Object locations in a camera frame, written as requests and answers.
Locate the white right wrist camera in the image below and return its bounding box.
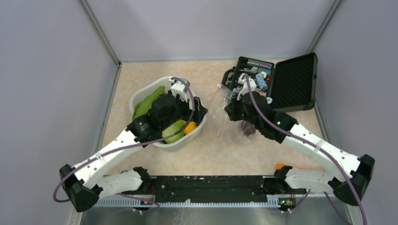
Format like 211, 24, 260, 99
237, 73, 257, 101

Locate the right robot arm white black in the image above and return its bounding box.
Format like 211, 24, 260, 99
224, 92, 375, 206

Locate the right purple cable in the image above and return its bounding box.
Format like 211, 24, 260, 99
242, 74, 369, 225

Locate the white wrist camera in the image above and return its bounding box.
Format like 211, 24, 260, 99
169, 77, 191, 103
237, 73, 257, 101

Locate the clear zip top bag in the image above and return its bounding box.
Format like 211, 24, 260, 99
207, 84, 257, 144

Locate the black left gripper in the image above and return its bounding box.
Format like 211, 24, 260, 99
161, 93, 207, 130

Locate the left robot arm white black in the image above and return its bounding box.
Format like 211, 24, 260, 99
57, 94, 208, 212

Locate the green leafy vegetable toy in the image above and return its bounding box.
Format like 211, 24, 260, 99
132, 86, 165, 120

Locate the orange object behind right arm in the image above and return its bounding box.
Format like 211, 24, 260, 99
276, 164, 290, 170

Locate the green cabbage toy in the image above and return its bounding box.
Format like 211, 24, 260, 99
162, 120, 185, 144

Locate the small orange fruit toy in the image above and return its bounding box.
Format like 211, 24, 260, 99
183, 122, 197, 135

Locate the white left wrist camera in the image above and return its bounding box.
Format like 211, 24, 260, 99
169, 77, 191, 103

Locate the purple cable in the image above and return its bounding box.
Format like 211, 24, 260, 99
242, 74, 369, 225
53, 76, 196, 214

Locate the white plastic basket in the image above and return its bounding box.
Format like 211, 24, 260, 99
129, 76, 207, 152

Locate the black poker chip case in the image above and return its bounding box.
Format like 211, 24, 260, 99
222, 52, 318, 112

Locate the dark purple round fruit toy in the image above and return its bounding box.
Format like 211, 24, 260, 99
240, 121, 256, 136

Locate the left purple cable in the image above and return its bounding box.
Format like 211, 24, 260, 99
53, 76, 196, 214

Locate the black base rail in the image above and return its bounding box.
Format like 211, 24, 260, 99
121, 167, 307, 204

